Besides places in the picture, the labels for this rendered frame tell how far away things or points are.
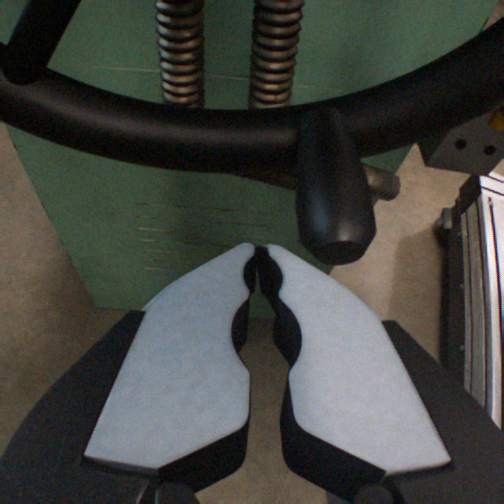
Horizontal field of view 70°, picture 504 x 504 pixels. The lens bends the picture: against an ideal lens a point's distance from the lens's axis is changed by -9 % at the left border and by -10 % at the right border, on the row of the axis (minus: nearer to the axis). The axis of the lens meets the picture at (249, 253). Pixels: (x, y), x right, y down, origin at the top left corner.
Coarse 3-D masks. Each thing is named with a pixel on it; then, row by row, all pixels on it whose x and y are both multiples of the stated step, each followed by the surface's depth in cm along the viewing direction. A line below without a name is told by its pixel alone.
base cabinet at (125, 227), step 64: (0, 0) 26; (128, 0) 27; (320, 0) 27; (384, 0) 27; (448, 0) 26; (64, 64) 32; (128, 64) 32; (320, 64) 32; (384, 64) 32; (64, 192) 47; (128, 192) 47; (192, 192) 48; (256, 192) 48; (128, 256) 62; (192, 256) 61
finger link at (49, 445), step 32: (128, 320) 9; (96, 352) 8; (64, 384) 7; (96, 384) 7; (32, 416) 6; (64, 416) 6; (96, 416) 7; (32, 448) 6; (64, 448) 6; (0, 480) 5; (32, 480) 5; (64, 480) 5; (96, 480) 5; (128, 480) 6
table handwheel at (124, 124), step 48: (48, 0) 10; (0, 48) 13; (48, 48) 12; (480, 48) 12; (0, 96) 13; (48, 96) 14; (96, 96) 15; (384, 96) 14; (432, 96) 13; (480, 96) 13; (96, 144) 15; (144, 144) 15; (192, 144) 16; (240, 144) 16; (288, 144) 16; (384, 144) 15
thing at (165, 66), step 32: (160, 0) 16; (192, 0) 16; (256, 0) 17; (288, 0) 16; (160, 32) 18; (192, 32) 18; (256, 32) 18; (288, 32) 17; (160, 64) 19; (192, 64) 19; (256, 64) 19; (288, 64) 19; (192, 96) 21; (256, 96) 21; (288, 96) 21; (384, 192) 32
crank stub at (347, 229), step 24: (312, 120) 14; (336, 120) 13; (312, 144) 13; (336, 144) 13; (312, 168) 12; (336, 168) 12; (360, 168) 12; (312, 192) 12; (336, 192) 11; (360, 192) 12; (312, 216) 11; (336, 216) 11; (360, 216) 11; (312, 240) 12; (336, 240) 11; (360, 240) 11; (336, 264) 12
